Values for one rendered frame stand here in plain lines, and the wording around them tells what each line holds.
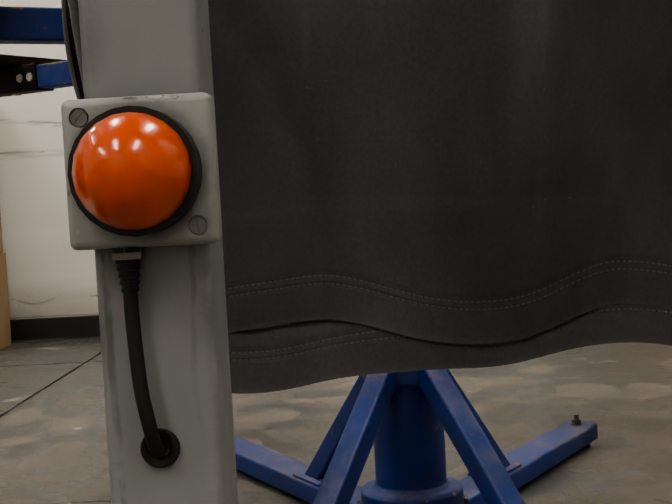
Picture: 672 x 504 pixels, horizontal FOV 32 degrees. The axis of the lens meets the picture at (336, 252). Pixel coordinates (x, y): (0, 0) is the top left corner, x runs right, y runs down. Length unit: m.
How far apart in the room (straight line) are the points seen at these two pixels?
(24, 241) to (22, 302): 0.28
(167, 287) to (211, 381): 0.04
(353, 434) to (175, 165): 1.56
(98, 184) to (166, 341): 0.07
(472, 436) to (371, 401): 0.17
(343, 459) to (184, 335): 1.49
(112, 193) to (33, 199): 5.17
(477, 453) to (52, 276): 3.84
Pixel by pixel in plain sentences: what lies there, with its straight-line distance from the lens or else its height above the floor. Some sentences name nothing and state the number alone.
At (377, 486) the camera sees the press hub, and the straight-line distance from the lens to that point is 2.08.
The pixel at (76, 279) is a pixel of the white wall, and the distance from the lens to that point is 5.50.
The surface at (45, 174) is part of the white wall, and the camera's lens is 5.52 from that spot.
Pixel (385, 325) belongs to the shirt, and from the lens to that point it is 0.69.
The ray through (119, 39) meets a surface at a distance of 0.41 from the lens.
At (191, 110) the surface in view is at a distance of 0.39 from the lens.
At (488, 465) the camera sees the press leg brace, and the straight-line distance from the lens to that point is 1.88.
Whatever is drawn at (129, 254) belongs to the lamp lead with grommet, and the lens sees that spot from 0.39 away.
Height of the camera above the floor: 0.64
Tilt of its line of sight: 3 degrees down
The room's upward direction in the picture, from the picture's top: 3 degrees counter-clockwise
